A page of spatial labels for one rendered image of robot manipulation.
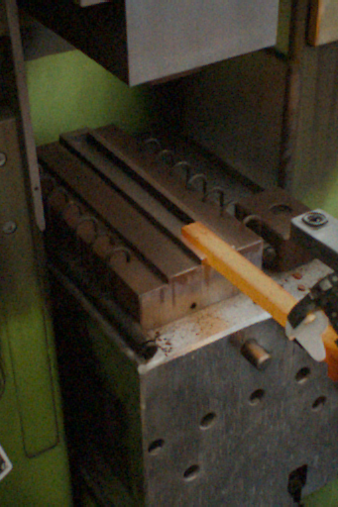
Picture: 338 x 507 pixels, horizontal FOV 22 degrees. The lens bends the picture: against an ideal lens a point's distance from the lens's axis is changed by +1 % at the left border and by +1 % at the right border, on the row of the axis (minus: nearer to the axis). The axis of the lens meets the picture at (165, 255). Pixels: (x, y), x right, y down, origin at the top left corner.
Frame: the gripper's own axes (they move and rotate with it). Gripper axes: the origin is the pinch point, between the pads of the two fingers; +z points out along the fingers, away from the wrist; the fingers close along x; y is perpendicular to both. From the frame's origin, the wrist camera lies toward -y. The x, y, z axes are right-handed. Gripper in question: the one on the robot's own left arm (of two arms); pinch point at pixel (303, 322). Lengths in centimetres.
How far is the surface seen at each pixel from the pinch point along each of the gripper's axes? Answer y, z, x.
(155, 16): -32.0, -20.5, -8.7
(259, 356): -1.2, 14.7, 0.5
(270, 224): -17.5, 12.7, 12.0
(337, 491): 18, 96, 44
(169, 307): -12.2, 14.2, -7.6
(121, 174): -38.0, 23.6, 0.7
